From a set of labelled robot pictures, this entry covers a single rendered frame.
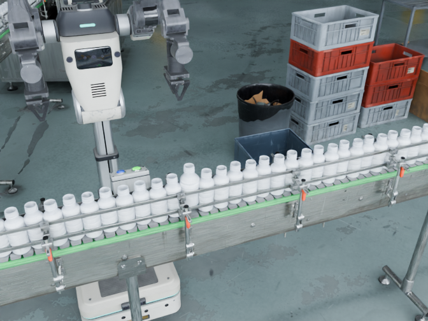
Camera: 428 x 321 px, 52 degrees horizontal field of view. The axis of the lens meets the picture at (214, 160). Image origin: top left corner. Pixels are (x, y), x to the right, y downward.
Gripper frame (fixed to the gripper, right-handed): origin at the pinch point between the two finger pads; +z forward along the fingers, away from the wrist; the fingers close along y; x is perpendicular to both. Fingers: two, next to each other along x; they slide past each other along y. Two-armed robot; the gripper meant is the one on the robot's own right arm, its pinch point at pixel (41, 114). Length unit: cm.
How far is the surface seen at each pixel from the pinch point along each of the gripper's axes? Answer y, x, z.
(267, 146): -37, 103, 53
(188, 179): 17, 43, 24
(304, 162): 18, 90, 26
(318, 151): 16, 96, 24
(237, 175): 17, 62, 27
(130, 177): 2.4, 25.5, 28.5
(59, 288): 26, -5, 50
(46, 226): 20.9, -4.7, 28.3
